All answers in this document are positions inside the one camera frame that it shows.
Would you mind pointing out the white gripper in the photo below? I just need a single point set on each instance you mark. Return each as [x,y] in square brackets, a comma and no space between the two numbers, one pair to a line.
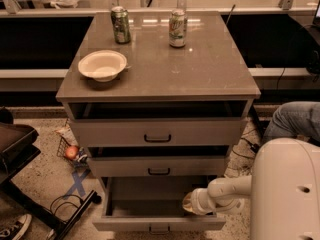
[198,201]

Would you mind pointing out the grey drawer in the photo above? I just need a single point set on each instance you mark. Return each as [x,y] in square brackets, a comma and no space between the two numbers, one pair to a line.
[157,166]
[157,132]
[152,204]

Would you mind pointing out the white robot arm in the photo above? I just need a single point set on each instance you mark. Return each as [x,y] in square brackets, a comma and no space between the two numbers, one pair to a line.
[283,189]

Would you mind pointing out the grey drawer cabinet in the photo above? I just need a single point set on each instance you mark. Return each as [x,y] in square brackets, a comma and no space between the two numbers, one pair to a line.
[205,79]

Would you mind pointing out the red apple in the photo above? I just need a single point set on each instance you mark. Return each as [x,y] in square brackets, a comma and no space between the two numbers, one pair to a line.
[71,152]

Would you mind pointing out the white paper bowl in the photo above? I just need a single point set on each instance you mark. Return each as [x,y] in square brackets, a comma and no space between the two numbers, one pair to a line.
[102,66]

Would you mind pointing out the black canvas sneaker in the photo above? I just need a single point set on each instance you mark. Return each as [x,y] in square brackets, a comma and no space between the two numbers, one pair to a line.
[16,230]

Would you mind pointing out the black cart stand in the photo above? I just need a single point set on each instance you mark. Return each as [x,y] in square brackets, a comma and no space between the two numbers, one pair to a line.
[16,152]

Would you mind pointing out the white green soda can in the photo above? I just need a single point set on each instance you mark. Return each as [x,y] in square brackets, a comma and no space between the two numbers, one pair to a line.
[177,28]

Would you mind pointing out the dark green soda can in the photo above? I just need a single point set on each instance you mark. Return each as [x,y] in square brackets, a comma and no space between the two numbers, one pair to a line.
[120,22]

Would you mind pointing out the black wire basket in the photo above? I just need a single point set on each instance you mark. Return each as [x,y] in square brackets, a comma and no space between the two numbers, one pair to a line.
[80,161]

